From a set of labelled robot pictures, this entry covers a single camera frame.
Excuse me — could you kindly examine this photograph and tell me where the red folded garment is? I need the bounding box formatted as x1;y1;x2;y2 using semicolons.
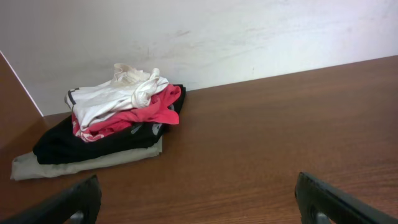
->
72;84;186;142

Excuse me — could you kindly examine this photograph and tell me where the grey folded garment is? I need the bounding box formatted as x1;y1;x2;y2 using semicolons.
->
10;138;162;181

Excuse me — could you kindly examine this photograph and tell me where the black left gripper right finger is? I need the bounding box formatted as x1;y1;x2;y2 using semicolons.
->
295;172;397;224

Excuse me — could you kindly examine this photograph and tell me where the white folded garment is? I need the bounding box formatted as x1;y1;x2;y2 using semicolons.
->
65;63;169;131

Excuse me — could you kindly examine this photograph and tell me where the black folded garment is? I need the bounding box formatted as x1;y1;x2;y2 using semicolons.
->
33;90;186;164

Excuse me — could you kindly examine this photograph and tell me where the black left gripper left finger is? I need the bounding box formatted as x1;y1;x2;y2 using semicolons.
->
1;175;102;224

